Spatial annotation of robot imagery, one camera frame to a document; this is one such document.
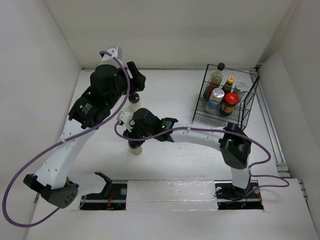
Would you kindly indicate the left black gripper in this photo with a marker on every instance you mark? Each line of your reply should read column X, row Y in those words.
column 137, row 81

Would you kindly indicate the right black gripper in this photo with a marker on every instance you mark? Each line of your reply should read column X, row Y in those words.
column 132, row 133

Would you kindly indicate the black cap shaker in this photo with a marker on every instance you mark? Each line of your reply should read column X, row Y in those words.
column 134, row 102
column 136, row 150

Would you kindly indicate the tall dark sauce bottle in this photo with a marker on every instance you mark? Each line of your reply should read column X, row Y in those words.
column 215, row 80

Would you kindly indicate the silver cap blue label shaker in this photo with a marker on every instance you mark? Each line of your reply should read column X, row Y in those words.
column 241, row 89
column 215, row 99

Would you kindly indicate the yellow cap chili sauce bottle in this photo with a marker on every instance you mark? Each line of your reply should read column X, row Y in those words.
column 227, row 87

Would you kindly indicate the red lid sauce jar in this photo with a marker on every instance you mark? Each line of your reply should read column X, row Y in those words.
column 228, row 103

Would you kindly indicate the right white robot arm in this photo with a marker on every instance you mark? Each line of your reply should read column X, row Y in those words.
column 230, row 141

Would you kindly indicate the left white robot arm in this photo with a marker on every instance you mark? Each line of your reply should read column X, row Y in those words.
column 51, row 180

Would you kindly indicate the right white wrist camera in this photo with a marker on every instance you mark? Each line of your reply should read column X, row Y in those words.
column 126, row 118

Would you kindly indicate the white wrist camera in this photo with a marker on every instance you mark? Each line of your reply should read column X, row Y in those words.
column 126, row 118
column 107, row 56

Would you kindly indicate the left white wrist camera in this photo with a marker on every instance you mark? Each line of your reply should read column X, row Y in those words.
column 107, row 56

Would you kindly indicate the black wire rack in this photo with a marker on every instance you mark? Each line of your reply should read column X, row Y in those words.
column 241, row 113

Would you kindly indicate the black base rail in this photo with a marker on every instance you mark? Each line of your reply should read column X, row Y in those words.
column 174, row 195

